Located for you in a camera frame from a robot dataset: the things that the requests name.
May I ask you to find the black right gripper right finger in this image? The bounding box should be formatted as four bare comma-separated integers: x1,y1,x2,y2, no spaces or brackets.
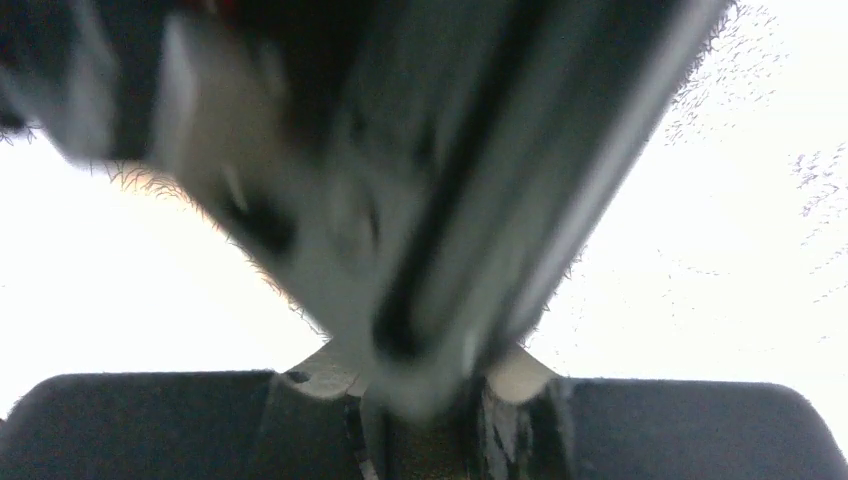
469,346,847,480

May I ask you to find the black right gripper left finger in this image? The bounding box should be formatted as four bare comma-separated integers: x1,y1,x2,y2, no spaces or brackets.
1,343,386,479

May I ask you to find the yellow duck towel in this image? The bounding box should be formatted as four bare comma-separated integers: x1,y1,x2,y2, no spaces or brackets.
1,1,728,421

